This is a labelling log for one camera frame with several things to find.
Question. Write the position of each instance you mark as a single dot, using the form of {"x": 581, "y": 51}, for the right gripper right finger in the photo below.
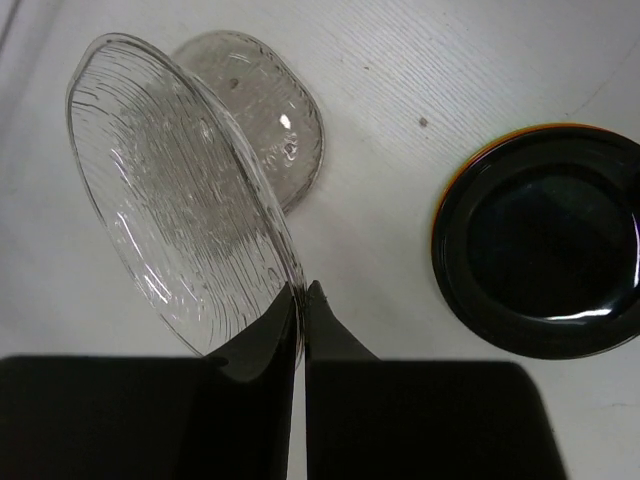
{"x": 368, "y": 418}

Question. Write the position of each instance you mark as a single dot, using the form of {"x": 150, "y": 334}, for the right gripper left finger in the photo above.
{"x": 226, "y": 415}

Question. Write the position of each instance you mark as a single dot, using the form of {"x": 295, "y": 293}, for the black plate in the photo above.
{"x": 538, "y": 244}

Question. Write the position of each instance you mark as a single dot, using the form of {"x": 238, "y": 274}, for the grey plate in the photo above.
{"x": 276, "y": 112}

